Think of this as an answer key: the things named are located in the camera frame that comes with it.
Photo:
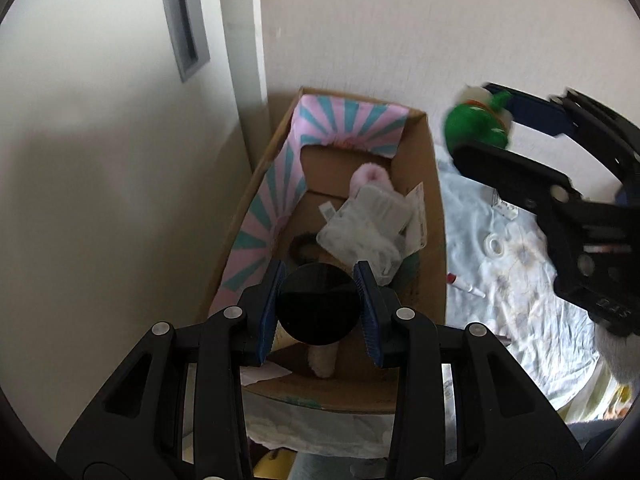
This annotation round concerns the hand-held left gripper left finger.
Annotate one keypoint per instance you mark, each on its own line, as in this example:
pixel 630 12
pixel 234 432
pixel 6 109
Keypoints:
pixel 267 310

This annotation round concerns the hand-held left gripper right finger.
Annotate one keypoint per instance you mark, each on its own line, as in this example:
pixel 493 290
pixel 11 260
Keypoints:
pixel 369 307

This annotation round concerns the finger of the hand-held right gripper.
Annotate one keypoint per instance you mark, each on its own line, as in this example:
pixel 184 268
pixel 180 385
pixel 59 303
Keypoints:
pixel 540 112
pixel 515 175

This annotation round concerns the black round compact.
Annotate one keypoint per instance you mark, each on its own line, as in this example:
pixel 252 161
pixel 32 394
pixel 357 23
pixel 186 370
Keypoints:
pixel 317 305

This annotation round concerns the clear plastic container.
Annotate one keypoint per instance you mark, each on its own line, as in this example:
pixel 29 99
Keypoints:
pixel 355 245

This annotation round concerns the green frog toy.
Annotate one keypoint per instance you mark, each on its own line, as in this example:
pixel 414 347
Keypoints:
pixel 470 125

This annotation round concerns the white fluffy sock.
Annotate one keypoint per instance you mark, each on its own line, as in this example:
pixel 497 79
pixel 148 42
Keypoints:
pixel 322 362

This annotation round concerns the cardboard box with pink flaps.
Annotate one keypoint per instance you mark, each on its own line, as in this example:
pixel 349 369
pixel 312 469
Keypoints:
pixel 430 170

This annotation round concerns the fluffy pink scrunchie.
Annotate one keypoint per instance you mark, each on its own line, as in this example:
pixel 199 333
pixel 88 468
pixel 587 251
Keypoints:
pixel 367 177

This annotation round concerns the small white strip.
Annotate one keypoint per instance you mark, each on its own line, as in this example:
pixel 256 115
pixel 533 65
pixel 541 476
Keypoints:
pixel 505 208

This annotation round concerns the white paper sheet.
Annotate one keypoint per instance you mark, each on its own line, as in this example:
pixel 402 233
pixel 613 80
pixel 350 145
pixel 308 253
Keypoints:
pixel 265 374

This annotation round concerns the small clear tape roll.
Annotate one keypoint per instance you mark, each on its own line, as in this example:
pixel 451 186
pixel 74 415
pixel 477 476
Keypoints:
pixel 495 245

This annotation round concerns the pale blue floral tablecloth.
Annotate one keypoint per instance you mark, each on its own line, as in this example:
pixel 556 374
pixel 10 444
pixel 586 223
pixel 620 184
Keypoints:
pixel 525 310

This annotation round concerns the small white and red pen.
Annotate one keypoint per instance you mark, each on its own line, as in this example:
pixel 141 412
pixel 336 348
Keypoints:
pixel 465 286

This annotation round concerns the yellow green floral blanket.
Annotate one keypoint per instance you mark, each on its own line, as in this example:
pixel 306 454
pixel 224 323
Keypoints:
pixel 595 400

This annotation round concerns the white wardrobe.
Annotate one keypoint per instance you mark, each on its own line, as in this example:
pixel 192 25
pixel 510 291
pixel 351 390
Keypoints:
pixel 100 160

